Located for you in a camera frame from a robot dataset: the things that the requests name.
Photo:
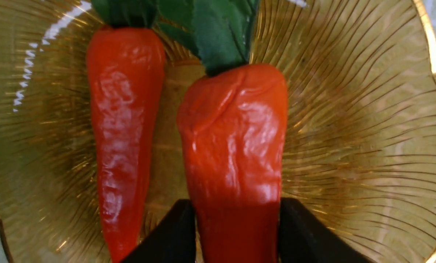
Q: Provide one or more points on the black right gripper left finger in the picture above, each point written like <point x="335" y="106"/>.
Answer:
<point x="172" y="241"/>

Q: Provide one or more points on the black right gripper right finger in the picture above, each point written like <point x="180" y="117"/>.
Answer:
<point x="302" y="238"/>

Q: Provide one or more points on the orange toy carrot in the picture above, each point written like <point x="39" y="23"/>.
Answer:
<point x="125" y="63"/>
<point x="232" y="124"/>

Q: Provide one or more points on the amber ribbed plastic plate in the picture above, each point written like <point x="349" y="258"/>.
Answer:
<point x="360" y="149"/>

